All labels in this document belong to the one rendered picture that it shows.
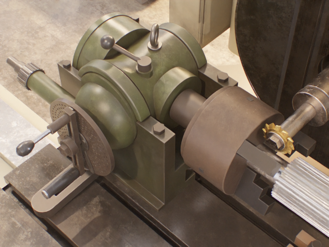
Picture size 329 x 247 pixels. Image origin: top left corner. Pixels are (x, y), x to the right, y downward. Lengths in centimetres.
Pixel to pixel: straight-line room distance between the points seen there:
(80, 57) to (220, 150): 38
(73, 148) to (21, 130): 67
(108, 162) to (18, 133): 70
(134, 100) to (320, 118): 35
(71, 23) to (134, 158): 208
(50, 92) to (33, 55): 187
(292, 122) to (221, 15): 49
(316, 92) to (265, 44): 24
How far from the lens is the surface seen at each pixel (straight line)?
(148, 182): 135
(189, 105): 124
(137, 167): 135
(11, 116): 194
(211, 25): 153
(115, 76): 120
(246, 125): 113
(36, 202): 138
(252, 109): 116
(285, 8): 127
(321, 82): 119
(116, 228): 135
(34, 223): 138
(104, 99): 122
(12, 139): 188
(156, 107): 124
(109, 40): 123
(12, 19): 344
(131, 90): 120
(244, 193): 123
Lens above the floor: 216
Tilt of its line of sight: 50 degrees down
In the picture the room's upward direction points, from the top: straight up
